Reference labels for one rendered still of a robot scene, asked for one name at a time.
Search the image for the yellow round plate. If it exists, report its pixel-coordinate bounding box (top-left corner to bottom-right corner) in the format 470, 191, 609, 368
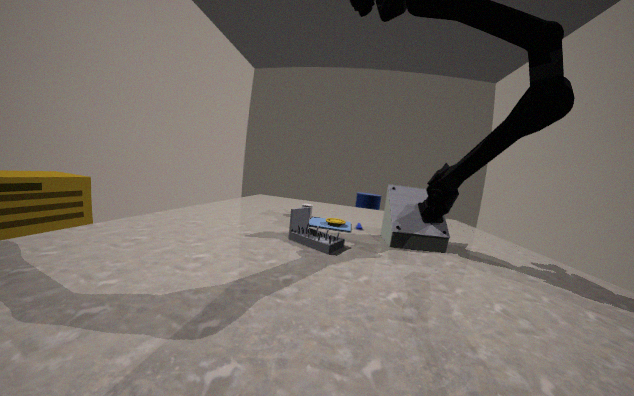
326, 218, 346, 226

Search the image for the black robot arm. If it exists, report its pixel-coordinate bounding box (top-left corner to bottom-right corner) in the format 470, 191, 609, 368
380, 0, 575, 223

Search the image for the grey dish rack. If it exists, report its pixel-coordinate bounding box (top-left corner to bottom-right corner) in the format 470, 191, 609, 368
288, 207, 345, 254

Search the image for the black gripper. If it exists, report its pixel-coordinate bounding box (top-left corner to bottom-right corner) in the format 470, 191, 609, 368
376, 0, 407, 22

